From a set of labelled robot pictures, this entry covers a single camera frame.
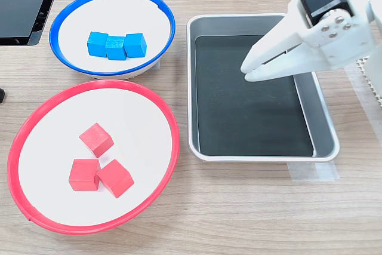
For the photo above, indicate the blue cube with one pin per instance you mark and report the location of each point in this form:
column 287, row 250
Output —
column 115, row 48
column 135, row 46
column 97, row 44

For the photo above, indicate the red cube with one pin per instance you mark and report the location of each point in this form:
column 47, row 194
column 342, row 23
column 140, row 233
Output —
column 96, row 140
column 83, row 174
column 115, row 178

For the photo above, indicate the steel tray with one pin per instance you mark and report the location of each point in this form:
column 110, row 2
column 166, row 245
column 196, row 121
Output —
column 319, row 117

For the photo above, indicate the black tray mat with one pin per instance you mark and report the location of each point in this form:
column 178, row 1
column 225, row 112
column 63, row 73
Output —
column 238, row 111

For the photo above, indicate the clear tape strip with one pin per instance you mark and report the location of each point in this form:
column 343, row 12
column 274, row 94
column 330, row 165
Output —
column 313, row 173
column 358, row 93

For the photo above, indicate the blue-rimmed white plate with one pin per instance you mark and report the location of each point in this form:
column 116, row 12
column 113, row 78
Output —
column 119, row 13

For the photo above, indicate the red-rimmed white plate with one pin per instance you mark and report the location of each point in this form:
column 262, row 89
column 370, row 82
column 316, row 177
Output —
column 134, row 123

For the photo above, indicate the black electronic device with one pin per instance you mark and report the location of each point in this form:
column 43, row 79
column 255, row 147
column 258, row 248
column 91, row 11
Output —
column 18, row 13

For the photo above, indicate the small black object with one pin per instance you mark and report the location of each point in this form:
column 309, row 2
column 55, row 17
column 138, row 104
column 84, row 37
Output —
column 1, row 95

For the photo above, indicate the pale perforated base plate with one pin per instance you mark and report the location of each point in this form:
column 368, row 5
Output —
column 376, row 95

